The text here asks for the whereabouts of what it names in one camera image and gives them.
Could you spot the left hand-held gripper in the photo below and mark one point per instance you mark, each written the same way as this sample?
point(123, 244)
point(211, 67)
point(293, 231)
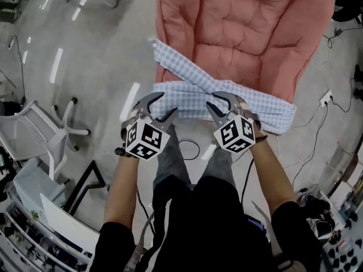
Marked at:
point(144, 140)

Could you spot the white marbled table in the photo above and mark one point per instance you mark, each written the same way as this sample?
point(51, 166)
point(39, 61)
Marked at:
point(71, 228)

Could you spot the blue checkered shorts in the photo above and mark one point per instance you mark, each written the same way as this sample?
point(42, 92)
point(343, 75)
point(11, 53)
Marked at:
point(263, 106)

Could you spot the wooden chair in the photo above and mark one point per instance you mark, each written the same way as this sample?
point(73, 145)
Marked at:
point(348, 163)

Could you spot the person's leg in jeans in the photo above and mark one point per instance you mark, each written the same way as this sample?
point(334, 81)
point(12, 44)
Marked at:
point(218, 166)
point(170, 163)

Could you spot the black waist device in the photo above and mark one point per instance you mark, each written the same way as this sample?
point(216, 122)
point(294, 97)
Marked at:
point(256, 225)

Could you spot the pink cushioned armchair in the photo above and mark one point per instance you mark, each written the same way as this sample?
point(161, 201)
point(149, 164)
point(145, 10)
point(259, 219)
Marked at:
point(241, 33)

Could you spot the person's torso in black shirt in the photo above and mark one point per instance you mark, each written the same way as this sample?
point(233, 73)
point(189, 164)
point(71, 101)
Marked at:
point(204, 231)

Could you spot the pale blue covered box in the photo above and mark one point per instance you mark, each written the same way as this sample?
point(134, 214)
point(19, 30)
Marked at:
point(34, 188)

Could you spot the person's left leg in jeans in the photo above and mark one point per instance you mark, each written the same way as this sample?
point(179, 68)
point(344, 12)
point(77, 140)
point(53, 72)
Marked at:
point(170, 163)

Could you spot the person's left forearm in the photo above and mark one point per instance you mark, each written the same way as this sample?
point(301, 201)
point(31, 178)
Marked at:
point(122, 191)

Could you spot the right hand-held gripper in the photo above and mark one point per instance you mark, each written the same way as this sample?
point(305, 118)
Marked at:
point(235, 135)

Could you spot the black metal table frame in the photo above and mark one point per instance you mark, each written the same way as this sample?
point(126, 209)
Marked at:
point(85, 186)

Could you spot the group of black caps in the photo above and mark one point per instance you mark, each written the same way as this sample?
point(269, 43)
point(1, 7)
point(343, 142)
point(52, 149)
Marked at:
point(346, 254)

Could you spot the dark wrist band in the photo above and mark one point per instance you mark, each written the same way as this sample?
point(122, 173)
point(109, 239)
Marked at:
point(261, 139)

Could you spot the person's right forearm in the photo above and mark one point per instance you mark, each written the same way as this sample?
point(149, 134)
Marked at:
point(272, 174)

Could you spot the person's right hand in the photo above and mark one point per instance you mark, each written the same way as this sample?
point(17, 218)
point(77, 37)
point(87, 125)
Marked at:
point(249, 115)

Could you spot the white power strip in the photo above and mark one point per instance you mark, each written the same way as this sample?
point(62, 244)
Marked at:
point(326, 98)

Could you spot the person's right leg in jeans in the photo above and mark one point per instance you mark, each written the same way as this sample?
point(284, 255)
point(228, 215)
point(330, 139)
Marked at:
point(218, 166)

